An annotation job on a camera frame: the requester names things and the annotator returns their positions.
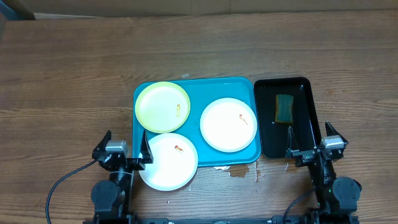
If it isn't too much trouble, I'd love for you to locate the teal plastic tray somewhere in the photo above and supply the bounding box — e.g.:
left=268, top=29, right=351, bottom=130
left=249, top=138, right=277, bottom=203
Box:
left=132, top=77, right=262, bottom=168

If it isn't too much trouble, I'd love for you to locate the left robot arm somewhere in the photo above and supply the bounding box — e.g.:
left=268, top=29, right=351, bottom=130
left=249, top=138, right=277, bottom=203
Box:
left=91, top=131, right=153, bottom=223

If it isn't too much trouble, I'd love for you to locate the white plate front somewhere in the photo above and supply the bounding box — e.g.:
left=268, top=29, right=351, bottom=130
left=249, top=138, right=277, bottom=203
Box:
left=139, top=133, right=198, bottom=191

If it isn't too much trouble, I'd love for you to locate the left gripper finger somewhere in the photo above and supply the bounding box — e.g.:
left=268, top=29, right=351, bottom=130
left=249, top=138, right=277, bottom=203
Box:
left=140, top=129, right=153, bottom=164
left=91, top=130, right=112, bottom=160

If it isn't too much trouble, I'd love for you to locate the green and yellow sponge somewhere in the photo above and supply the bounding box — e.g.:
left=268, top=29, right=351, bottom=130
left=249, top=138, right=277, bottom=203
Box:
left=274, top=94, right=294, bottom=124

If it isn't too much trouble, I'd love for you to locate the black rectangular water tray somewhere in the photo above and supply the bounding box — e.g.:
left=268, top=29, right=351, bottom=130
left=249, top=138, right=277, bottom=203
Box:
left=254, top=77, right=322, bottom=159

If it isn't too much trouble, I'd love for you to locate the white plate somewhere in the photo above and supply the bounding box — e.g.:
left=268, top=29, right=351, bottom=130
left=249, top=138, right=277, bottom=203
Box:
left=139, top=133, right=198, bottom=191
left=200, top=98, right=257, bottom=153

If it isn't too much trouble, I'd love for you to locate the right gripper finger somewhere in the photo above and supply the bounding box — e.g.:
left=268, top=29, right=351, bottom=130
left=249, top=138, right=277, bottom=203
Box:
left=285, top=126, right=299, bottom=158
left=325, top=121, right=349, bottom=145

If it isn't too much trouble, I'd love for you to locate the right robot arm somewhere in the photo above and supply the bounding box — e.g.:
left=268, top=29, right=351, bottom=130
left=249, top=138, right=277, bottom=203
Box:
left=282, top=121, right=362, bottom=224

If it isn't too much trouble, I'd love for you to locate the light green plate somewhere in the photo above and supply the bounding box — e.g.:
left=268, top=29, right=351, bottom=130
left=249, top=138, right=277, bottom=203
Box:
left=134, top=82, right=190, bottom=134

